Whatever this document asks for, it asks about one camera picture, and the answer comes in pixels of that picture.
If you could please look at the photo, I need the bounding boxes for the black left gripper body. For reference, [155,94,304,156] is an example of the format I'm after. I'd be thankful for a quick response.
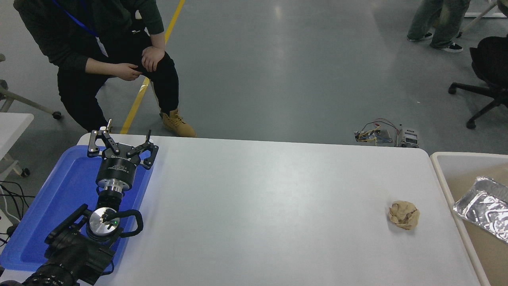
[96,148,141,187]

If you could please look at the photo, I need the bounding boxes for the silver foil tray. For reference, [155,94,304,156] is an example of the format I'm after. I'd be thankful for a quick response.
[453,176,508,243]

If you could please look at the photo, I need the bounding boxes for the person's right hand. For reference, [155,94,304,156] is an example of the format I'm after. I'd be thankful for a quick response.
[114,62,142,81]

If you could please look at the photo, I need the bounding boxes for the person's left hand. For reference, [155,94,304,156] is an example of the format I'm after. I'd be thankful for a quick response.
[141,46,165,73]

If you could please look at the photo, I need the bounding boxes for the blue plastic tray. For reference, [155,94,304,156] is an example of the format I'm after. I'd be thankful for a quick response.
[0,145,154,272]

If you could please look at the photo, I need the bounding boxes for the grey office chair base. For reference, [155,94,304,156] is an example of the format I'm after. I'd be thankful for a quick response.
[0,54,62,120]

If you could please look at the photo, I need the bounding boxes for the white side table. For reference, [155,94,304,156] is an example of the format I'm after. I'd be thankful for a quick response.
[0,113,35,178]

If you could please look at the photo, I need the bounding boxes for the seated person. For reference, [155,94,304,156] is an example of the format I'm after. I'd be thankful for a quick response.
[13,0,197,138]

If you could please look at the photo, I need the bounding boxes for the crumpled tan paper ball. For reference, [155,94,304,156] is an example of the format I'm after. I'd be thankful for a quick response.
[389,201,420,230]

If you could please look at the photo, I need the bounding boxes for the large pale bin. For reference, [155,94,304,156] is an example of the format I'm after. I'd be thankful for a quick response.
[430,152,508,286]

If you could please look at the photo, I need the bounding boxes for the black office chair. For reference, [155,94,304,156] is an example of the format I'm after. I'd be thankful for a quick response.
[448,36,508,129]

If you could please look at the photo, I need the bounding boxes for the white wheeled table base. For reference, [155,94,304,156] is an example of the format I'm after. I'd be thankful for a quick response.
[462,0,500,33]

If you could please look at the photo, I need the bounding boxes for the black floor cables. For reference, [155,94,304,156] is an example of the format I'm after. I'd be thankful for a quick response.
[0,181,31,247]

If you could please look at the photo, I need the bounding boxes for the tangled wire circuit bundle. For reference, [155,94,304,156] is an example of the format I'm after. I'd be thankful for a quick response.
[354,118,399,144]

